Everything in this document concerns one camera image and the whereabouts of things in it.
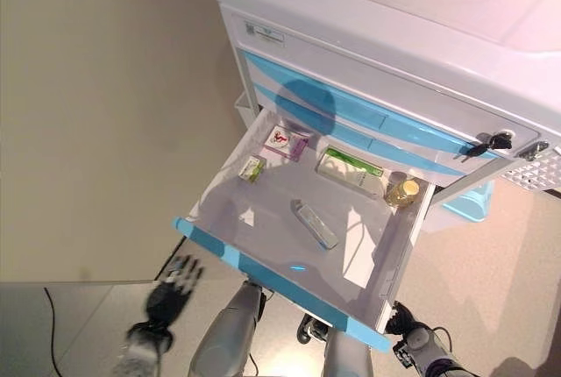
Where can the metal cart latch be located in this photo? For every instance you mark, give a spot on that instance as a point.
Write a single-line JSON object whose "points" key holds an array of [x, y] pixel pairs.
{"points": [[534, 150]]}

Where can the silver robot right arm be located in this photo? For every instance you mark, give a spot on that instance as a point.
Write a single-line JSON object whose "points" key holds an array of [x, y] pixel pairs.
{"points": [[421, 339]]}

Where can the yellow bottle with gold lid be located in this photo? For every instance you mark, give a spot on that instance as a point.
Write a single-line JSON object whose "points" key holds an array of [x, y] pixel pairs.
{"points": [[403, 193]]}

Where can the white and blue medicine box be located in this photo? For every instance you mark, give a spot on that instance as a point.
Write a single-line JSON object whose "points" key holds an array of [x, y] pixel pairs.
{"points": [[315, 223]]}

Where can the black and white wrist tag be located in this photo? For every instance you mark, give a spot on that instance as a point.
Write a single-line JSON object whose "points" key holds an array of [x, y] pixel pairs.
{"points": [[402, 354]]}

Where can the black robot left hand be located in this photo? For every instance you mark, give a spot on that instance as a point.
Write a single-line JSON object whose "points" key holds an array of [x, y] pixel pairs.
{"points": [[168, 300]]}

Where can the black cart keys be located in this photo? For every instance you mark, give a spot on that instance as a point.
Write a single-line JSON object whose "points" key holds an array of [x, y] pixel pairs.
{"points": [[499, 142]]}

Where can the blue and white cart drawer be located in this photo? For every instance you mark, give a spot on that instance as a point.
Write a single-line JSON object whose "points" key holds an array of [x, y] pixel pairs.
{"points": [[350, 107], [385, 149], [271, 184]]}

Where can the white medical cart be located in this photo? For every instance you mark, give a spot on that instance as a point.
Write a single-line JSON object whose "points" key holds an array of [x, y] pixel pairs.
{"points": [[394, 44]]}

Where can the small green white medicine box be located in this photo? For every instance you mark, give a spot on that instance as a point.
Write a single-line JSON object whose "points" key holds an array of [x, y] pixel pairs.
{"points": [[250, 168]]}

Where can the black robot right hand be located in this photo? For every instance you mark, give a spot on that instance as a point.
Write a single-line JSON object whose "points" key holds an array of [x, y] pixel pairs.
{"points": [[402, 322]]}

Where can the large green white medicine box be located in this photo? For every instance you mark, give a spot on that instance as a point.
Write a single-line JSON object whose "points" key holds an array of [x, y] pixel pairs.
{"points": [[346, 166]]}

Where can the pink and purple medicine box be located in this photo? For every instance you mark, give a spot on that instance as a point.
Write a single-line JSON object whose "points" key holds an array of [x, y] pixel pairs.
{"points": [[280, 138]]}

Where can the silver robot leg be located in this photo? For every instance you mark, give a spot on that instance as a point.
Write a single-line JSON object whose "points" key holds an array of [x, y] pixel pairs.
{"points": [[346, 355], [228, 329]]}

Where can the white bin with blue lid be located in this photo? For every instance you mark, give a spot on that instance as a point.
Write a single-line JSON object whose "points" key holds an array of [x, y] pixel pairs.
{"points": [[471, 204]]}

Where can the white side rack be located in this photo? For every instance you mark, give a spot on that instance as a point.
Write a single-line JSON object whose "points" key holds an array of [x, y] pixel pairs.
{"points": [[243, 107]]}

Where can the silver robot left leg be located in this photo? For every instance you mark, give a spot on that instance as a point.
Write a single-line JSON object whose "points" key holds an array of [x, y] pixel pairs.
{"points": [[228, 329]]}

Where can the cart label sticker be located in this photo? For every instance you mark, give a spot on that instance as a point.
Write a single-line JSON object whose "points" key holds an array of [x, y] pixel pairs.
{"points": [[267, 34]]}

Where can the silver robot right leg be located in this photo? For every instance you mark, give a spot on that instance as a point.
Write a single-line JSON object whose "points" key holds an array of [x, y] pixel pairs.
{"points": [[346, 355]]}

